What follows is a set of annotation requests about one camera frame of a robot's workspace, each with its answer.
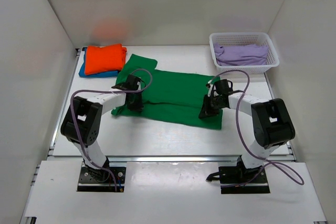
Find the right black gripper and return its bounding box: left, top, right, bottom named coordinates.
left=199, top=94, right=225, bottom=119

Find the green t shirt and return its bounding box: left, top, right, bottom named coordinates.
left=111, top=54, right=223, bottom=130

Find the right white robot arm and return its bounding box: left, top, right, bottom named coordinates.
left=198, top=79, right=295, bottom=182

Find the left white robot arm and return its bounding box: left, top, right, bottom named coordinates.
left=61, top=74, right=143, bottom=181

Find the folded orange t shirt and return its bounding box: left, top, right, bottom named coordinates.
left=85, top=44, right=127, bottom=75

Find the folded blue t shirt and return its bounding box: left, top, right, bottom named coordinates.
left=78, top=47, right=120, bottom=78

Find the purple t shirt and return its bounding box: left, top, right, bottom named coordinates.
left=214, top=44, right=269, bottom=66

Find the white plastic basket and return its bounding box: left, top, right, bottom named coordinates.
left=209, top=32, right=279, bottom=73

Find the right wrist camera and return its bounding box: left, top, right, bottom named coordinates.
left=206, top=80, right=215, bottom=98

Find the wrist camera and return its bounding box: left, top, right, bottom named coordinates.
left=137, top=78, right=146, bottom=90
left=206, top=80, right=215, bottom=98

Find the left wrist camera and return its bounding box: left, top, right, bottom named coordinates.
left=137, top=78, right=146, bottom=90

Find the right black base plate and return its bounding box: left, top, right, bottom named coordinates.
left=206, top=162, right=270, bottom=194

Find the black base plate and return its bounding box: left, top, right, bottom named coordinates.
left=77, top=163, right=127, bottom=193
left=206, top=162, right=270, bottom=194

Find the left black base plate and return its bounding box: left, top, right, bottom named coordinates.
left=77, top=163, right=127, bottom=193

